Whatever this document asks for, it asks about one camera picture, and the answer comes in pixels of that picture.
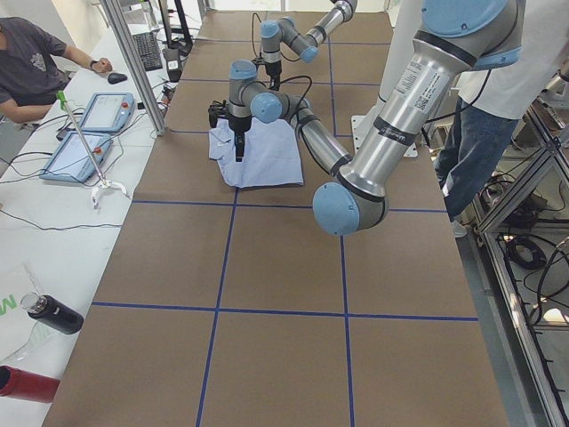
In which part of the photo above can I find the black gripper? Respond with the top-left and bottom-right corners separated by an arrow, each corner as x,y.
257,53 -> 282,91
208,100 -> 251,163

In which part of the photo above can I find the light blue striped shirt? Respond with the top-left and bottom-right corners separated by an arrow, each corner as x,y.
209,118 -> 304,189

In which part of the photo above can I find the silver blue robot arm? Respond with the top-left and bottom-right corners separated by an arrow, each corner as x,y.
208,1 -> 525,236
260,0 -> 358,91

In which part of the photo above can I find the black labelled box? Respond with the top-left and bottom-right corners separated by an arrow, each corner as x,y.
162,48 -> 182,83

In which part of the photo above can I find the black keyboard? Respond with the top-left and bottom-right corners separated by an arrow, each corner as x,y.
132,32 -> 163,71

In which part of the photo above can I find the upper blue teach pendant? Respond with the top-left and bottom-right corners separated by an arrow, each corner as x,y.
79,93 -> 136,134

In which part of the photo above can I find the blue teach pendant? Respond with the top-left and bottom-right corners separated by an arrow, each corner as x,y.
39,131 -> 112,183
79,93 -> 136,134

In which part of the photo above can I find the black computer mouse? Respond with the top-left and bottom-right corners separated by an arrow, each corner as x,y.
107,72 -> 128,85

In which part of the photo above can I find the lower blue teach pendant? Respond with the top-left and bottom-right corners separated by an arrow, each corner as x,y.
39,131 -> 112,183

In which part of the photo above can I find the reacher grabber stick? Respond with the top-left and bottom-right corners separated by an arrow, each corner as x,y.
56,91 -> 131,209

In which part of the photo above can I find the seated person in grey shirt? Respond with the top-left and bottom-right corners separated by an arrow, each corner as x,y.
1,17 -> 113,124

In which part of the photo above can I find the person in white shirt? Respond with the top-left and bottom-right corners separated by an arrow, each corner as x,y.
434,1 -> 568,238

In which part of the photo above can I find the black water bottle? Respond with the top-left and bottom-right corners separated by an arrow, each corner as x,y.
20,292 -> 84,334

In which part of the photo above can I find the red water bottle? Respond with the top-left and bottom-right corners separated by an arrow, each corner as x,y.
1,366 -> 60,403

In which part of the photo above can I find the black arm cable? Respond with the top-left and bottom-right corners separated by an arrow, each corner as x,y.
266,75 -> 314,112

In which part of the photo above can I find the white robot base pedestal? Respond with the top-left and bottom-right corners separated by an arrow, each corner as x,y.
349,0 -> 421,159

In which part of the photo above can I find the aluminium frame post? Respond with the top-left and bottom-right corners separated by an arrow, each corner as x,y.
100,0 -> 165,136

